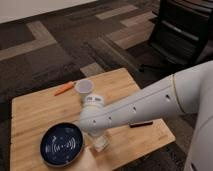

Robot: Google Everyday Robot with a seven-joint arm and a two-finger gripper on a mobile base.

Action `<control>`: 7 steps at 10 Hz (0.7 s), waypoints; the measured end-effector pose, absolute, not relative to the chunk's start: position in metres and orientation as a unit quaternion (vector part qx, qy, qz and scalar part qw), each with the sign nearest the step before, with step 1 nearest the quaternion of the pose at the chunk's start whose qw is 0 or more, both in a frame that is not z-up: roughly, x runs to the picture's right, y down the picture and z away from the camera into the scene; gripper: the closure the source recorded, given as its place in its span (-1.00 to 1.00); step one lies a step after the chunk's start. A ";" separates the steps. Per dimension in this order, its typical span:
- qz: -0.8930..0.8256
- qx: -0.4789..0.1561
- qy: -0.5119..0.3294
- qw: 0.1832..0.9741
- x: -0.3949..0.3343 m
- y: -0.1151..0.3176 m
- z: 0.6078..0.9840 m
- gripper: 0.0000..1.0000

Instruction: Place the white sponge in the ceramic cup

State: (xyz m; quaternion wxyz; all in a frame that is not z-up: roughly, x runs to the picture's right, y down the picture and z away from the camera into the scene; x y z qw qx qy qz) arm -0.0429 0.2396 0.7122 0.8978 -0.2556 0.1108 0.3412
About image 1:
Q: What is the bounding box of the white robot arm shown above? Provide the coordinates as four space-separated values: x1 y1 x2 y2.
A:
78 61 213 171

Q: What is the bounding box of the black and orange bar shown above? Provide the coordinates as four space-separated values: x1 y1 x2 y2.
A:
129 121 153 128

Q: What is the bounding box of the dark blue patterned bowl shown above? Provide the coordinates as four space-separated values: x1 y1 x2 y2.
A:
40 122 84 167

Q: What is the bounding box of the orange carrot toy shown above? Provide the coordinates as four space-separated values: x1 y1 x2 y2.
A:
54 81 74 96

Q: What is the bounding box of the black office chair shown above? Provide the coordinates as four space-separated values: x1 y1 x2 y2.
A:
139 0 213 73

